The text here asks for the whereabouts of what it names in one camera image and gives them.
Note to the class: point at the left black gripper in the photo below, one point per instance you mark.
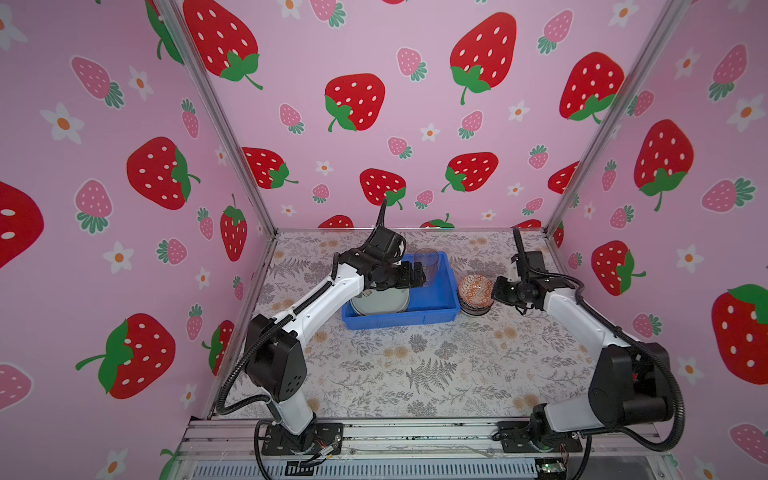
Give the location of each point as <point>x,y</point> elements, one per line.
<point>406,280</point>

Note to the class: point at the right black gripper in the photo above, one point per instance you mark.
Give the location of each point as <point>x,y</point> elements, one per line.
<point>497,292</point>

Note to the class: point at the pink clear glass cup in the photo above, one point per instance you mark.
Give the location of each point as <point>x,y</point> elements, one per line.
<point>430,261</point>

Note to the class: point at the orange patterned bowl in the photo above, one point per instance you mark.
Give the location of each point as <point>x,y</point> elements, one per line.
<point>475,294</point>

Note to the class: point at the pale green flower plate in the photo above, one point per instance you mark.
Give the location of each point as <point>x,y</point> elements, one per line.
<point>372,302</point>

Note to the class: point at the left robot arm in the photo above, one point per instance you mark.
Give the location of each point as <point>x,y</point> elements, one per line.
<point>275,353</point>

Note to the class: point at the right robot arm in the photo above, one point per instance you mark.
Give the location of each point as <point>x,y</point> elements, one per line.
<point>632,390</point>

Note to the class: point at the blue plastic bin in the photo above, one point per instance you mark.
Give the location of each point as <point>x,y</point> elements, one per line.
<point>434,304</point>

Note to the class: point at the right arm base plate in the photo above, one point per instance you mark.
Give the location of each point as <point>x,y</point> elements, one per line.
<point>522,437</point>

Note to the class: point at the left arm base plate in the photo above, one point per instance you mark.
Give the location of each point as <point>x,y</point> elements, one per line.
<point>319,438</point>

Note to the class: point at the aluminium front rail frame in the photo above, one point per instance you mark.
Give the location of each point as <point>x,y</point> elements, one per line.
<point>439,448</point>

